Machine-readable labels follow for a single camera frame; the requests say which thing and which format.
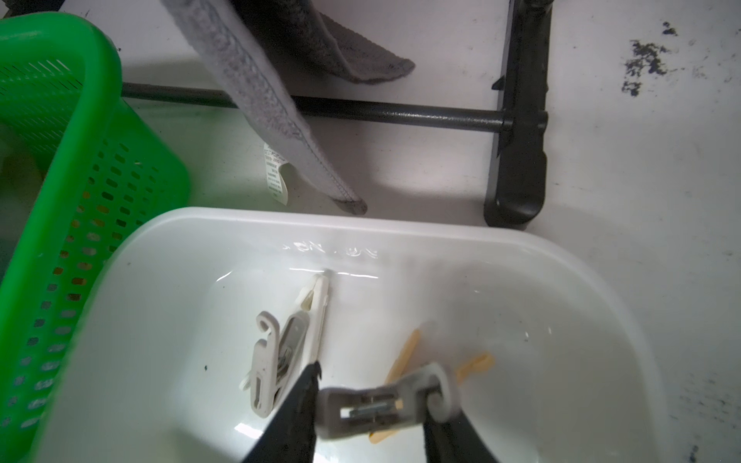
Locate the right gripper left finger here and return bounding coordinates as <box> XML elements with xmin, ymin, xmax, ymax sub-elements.
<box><xmin>243</xmin><ymin>362</ymin><xmax>321</xmax><ymax>463</ymax></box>

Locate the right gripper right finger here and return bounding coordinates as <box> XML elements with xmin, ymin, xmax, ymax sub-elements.
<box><xmin>424</xmin><ymin>393</ymin><xmax>499</xmax><ymax>463</ymax></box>

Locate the beige clothespin blue towel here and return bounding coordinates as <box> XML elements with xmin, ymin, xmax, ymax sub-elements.
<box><xmin>315</xmin><ymin>363</ymin><xmax>460</xmax><ymax>440</ymax></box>

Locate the white plastic tray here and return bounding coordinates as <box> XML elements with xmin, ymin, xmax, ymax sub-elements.
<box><xmin>31</xmin><ymin>208</ymin><xmax>667</xmax><ymax>462</ymax></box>

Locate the black clothes rack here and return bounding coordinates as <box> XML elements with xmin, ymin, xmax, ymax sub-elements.
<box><xmin>123</xmin><ymin>1</ymin><xmax>553</xmax><ymax>230</ymax></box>

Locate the green plastic basket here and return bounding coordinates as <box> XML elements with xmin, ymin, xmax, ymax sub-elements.
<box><xmin>1</xmin><ymin>13</ymin><xmax>190</xmax><ymax>462</ymax></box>

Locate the dark grey towel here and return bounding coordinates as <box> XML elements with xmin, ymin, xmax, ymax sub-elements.
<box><xmin>158</xmin><ymin>0</ymin><xmax>417</xmax><ymax>218</ymax></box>

